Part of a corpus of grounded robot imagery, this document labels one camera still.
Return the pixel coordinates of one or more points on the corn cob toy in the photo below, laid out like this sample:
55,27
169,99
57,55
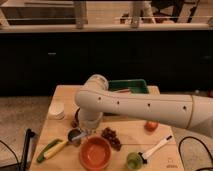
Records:
51,149

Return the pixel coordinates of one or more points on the purple bowl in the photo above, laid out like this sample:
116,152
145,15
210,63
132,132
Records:
76,119

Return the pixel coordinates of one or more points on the grey blue towel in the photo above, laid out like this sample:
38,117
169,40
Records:
83,134

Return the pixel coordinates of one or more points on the metal measuring cup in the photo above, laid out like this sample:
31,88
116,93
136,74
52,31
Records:
73,133

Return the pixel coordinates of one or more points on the green cup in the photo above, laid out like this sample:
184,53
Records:
134,161

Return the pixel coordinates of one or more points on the black stand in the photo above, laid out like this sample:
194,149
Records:
28,136

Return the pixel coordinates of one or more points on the orange tomato fruit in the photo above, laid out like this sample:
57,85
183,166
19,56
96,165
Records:
151,126

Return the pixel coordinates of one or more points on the orange bowl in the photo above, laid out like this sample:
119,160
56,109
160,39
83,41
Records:
95,154

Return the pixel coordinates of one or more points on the white round container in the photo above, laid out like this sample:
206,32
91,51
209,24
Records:
56,111

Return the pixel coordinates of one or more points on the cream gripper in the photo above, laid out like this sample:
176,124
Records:
89,126

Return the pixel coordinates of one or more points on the green plastic tray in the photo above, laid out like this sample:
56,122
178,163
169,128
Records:
135,85

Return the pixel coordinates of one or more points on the white handled brush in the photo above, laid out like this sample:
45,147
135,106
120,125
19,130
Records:
147,154

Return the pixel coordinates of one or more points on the bunch of dark grapes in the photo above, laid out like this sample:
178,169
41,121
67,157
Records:
111,137

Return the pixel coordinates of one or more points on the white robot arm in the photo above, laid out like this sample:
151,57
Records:
190,112

